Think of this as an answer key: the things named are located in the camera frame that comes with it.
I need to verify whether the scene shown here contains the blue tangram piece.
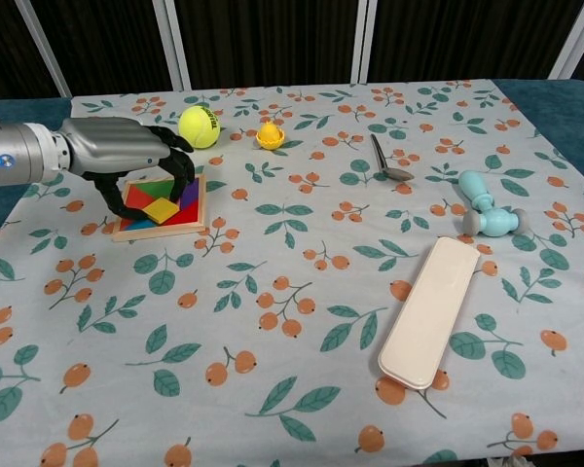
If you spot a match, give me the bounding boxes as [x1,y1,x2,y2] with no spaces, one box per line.
[118,209,160,232]

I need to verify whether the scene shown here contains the light blue toy hammer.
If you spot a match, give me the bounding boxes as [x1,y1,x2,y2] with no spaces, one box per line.
[457,170,529,238]

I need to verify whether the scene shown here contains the metal spoon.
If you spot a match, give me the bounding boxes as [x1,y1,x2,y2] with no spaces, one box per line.
[370,133,415,182]

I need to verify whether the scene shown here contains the yellow square tangram piece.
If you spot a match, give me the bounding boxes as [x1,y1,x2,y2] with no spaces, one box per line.
[141,198,180,225]

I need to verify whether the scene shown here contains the yellow chick eggshell toy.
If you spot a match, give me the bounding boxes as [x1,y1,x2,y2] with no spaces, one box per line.
[255,121,286,151]

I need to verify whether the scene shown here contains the green triangle tangram piece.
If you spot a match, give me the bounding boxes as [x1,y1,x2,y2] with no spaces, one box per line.
[129,178,176,194]

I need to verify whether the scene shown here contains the white metal frame bar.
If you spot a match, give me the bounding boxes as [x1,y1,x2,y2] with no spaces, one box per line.
[546,0,584,81]
[350,0,379,85]
[15,0,73,98]
[151,0,193,91]

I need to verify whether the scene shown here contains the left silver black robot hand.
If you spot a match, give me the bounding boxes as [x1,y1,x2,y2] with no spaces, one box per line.
[57,117,197,222]

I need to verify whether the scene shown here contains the beige oblong tray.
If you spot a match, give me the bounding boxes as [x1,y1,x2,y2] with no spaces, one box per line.
[377,236,482,391]

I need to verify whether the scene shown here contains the red triangle tangram piece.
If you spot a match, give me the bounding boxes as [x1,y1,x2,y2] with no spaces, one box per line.
[125,183,158,211]

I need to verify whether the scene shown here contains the yellow tennis ball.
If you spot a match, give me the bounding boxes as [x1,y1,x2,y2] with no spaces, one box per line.
[177,105,222,150]

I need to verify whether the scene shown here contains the purple tangram piece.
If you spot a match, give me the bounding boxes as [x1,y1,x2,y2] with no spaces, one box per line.
[179,178,200,211]

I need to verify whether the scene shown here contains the wooden tangram tray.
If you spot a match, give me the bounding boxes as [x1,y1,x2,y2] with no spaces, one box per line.
[112,172,209,243]

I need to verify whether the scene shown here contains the floral fruit print tablecloth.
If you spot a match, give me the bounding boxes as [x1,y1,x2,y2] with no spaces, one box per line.
[0,79,584,467]

